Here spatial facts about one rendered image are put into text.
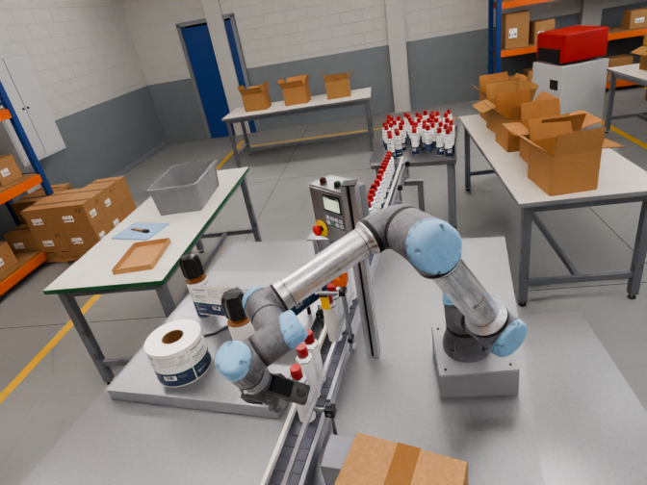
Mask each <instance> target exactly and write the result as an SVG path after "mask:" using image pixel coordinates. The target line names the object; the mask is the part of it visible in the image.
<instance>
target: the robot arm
mask: <svg viewBox="0 0 647 485"><path fill-rule="evenodd" d="M461 247H462V240H461V238H460V236H459V234H458V232H457V231H456V230H455V229H454V228H453V227H452V226H450V225H449V224H448V223H447V222H446V221H444V220H442V219H439V218H436V217H433V216H431V215H429V214H427V213H425V212H423V211H421V210H419V209H418V208H416V207H414V206H411V205H407V204H397V205H392V206H388V207H385V208H383V209H380V210H378V211H376V212H374V213H372V214H370V215H368V216H367V217H364V218H363V219H361V220H360V221H358V222H357V223H356V227H355V229H354V230H352V231H351V232H349V233H348V234H346V235H345V236H344V237H343V238H341V239H340V240H338V241H337V242H335V243H333V244H331V245H330V246H328V247H327V248H325V249H324V250H322V251H321V252H319V253H318V254H316V255H315V256H313V257H312V258H310V259H309V260H307V261H306V262H304V263H303V264H301V265H300V266H298V267H297V268H295V269H293V270H292V271H290V272H289V273H287V274H286V275H284V276H283V277H281V278H280V279H278V280H277V281H275V282H274V283H272V284H270V285H269V286H268V287H267V288H264V287H261V286H258V287H253V288H250V289H249V290H248V291H246V293H245V295H244V297H243V307H244V309H245V313H246V316H247V317H248V318H249V320H250V322H251V324H252V326H253V328H254V330H255V333H254V334H252V335H251V336H250V337H248V338H247V339H245V340H244V341H242V342H240V341H229V342H226V343H225V344H223V345H222V346H221V347H220V348H219V350H218V351H217V354H216V357H215V365H216V369H217V370H218V372H219V373H220V374H221V375H222V377H223V378H224V379H225V380H227V381H229V382H231V383H232V384H234V385H235V386H236V387H238V388H239V389H240V391H241V392H242V393H241V399H242V400H244V401H245V402H247V403H252V404H261V405H262V404H263V403H265V404H266V405H269V410H270V412H274V413H279V412H281V411H282V410H283V409H284V408H285V406H286V405H287V404H288V401H291V402H293V403H296V404H299V405H305V404H306V402H307V398H308V396H309V392H310V385H307V384H304V383H301V382H298V381H296V380H293V379H290V378H287V377H285V376H284V375H282V373H279V372H278V373H276V372H275V373H271V372H270V371H269V369H268V366H270V365H271V364H272V363H274V362H275V361H277V360H278V359H279V358H281V357H282V356H284V355H285V354H286V353H288V352H289V351H291V350H292V349H295V348H296V347H297V345H299V344H300V343H302V342H303V341H304V340H305V339H306V338H307V332H306V330H305V328H304V327H303V325H302V324H301V322H300V321H299V320H298V318H297V316H296V315H295V313H294V312H293V311H292V310H290V309H291V308H293V307H294V306H296V305H297V304H299V303H300V302H301V301H302V300H303V299H305V298H306V297H308V296H309V295H311V294H313V293H314V292H316V291H317V290H319V289H320V288H322V287H323V286H325V285H326V284H328V283H329V282H331V281H332V280H334V279H335V278H337V277H338V276H340V275H341V274H342V273H344V272H345V271H347V270H348V269H350V268H352V267H353V266H355V265H356V264H358V263H359V262H361V261H362V260H364V259H365V258H367V257H368V256H370V255H371V254H376V255H378V254H379V253H381V252H382V251H384V250H386V249H393V250H394V251H396V252H397V253H399V254H400V255H401V256H402V257H403V258H404V259H406V260H407V261H408V262H409V263H410V264H411V266H412V267H414V268H415V269H416V270H417V271H418V272H419V274H420V275H421V276H423V277H424V278H425V279H430V280H433V281H434V282H435V283H436V284H437V285H438V286H439V288H440V289H441V290H442V291H443V303H444V311H445V320H446V330H445V333H444V336H443V340H442V344H443V349H444V351H445V353H446V354H447V355H448V356H449V357H451V358H452V359H454V360H456V361H459V362H464V363H472V362H477V361H480V360H482V359H484V358H485V357H486V356H488V354H489V353H490V351H491V353H494V354H496V355H497V356H499V357H506V356H508V355H510V354H512V353H513V352H515V351H516V350H517V349H518V348H519V347H520V345H521V344H522V343H523V341H524V340H525V338H526V336H527V326H526V325H525V324H524V323H523V322H522V321H521V320H520V319H517V318H515V317H514V316H513V315H512V314H511V313H510V312H509V311H508V310H507V308H506V307H505V305H504V304H503V303H502V302H501V301H500V300H499V299H497V298H493V297H491V296H490V295H489V293H488V292H487V291H486V289H485V288H484V287H483V286H482V285H481V283H480V282H479V281H478V279H477V277H476V276H475V275H474V274H473V273H472V272H471V270H470V269H469V268H468V267H467V265H466V264H465V263H464V261H463V260H462V259H461V257H462V250H461Z"/></svg>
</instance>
